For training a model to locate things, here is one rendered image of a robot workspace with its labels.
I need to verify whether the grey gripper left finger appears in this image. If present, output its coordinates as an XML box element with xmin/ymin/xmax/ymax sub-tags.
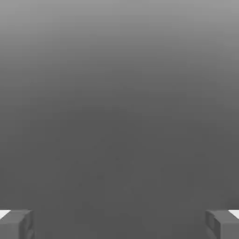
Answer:
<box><xmin>0</xmin><ymin>209</ymin><xmax>35</xmax><ymax>239</ymax></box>

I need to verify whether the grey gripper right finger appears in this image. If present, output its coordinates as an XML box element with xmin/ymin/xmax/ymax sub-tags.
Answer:
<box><xmin>204</xmin><ymin>209</ymin><xmax>239</xmax><ymax>239</ymax></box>

